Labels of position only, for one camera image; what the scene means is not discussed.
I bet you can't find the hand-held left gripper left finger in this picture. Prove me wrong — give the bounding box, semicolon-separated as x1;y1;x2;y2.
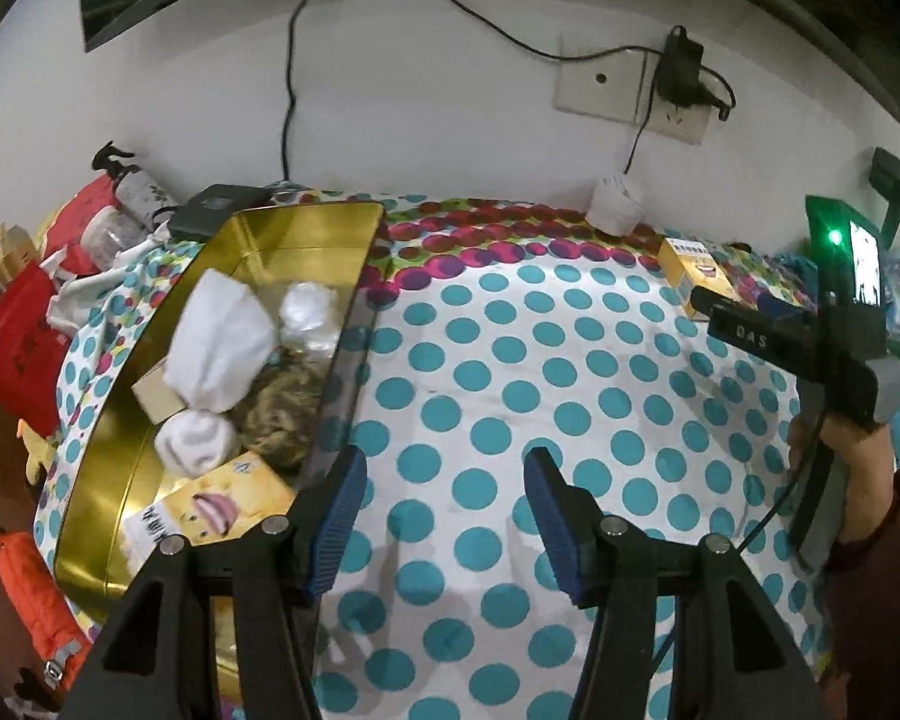
60;446;368;720

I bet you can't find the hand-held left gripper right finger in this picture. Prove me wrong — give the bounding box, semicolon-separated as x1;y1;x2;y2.
523;446;830;720

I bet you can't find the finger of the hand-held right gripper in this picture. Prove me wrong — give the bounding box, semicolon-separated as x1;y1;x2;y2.
690;285;822;325
707;307;822;374

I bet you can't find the small yellow medicine box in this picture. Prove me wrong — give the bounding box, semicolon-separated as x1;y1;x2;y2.
658;236;736;320

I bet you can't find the yellow cartoon medicine box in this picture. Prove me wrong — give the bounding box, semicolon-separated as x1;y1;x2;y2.
120;454;297;578

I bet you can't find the large white sock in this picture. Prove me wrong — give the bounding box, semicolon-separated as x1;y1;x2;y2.
166;268;278;413

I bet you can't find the small beige box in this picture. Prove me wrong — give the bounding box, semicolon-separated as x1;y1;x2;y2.
131;360;188;425

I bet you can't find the gold metal tin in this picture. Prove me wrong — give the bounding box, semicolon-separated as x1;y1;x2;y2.
51;201;386;720

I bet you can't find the person's right forearm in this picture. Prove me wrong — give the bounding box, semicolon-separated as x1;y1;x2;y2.
821;465;900;720

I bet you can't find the person's right hand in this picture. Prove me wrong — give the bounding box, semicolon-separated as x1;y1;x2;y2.
786;409;899;545

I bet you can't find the polka dot tablecloth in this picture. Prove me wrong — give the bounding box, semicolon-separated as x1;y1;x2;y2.
34;191;871;720

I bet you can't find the black power adapter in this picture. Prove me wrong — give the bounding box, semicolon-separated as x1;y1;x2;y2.
658;25;725;117

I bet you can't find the orange bag with buckle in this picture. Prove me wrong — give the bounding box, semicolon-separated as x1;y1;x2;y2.
0;531;91;691

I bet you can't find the yellow toy duck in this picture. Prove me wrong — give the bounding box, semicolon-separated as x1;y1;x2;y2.
15;420;57;485

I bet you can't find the black flat device box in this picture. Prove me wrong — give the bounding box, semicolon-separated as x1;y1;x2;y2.
169;184;271;241

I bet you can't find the white crumpled cloth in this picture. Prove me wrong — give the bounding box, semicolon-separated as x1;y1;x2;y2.
41;236;173;331

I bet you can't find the clear plastic jar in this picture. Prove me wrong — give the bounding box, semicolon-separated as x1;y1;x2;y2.
82;202;147;271

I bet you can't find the red plastic bag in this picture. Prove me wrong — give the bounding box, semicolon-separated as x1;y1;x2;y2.
0;262;68;436
41;176;121;275

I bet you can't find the spray bottle with black nozzle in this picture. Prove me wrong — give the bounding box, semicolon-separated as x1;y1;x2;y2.
94;141;173;218

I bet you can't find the small cardboard box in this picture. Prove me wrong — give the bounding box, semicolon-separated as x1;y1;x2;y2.
0;223;42;290

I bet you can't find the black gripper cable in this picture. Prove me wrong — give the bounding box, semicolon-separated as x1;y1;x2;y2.
645;420;830;691

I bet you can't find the black adapter cable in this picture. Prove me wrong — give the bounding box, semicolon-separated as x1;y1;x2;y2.
621;67;737;175

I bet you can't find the white wall socket plate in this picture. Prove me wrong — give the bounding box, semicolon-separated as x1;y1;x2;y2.
553;31;713;145

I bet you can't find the thin black cable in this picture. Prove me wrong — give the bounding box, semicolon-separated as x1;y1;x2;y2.
412;0;665;65

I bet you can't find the thick black power cable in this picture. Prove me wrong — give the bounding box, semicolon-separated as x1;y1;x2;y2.
280;0;342;185

